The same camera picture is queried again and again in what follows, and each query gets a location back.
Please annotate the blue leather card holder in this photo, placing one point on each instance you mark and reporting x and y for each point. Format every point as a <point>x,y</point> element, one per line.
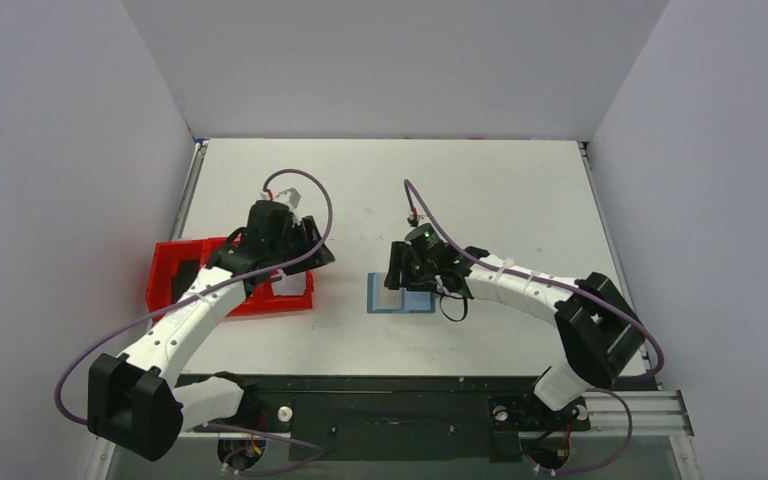
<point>381,300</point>

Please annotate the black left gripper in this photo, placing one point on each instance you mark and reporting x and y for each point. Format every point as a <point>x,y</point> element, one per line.
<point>409,273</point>

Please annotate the white VIP card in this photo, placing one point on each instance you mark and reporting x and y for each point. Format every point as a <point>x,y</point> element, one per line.
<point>294,285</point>

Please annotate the aluminium frame rail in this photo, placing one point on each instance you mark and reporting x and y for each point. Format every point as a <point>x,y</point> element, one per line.
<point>659,413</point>

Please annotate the red plastic compartment tray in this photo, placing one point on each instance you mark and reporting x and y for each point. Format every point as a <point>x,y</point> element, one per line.
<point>167,256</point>

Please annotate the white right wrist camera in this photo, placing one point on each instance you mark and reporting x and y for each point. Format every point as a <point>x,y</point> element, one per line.
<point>289,197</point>

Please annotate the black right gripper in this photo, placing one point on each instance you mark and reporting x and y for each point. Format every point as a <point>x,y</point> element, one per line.
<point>309,243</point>

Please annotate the black card in tray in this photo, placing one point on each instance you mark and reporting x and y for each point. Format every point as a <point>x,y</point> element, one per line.
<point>183,278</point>

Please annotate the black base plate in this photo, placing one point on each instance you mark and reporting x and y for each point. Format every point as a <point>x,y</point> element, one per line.
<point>376,418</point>

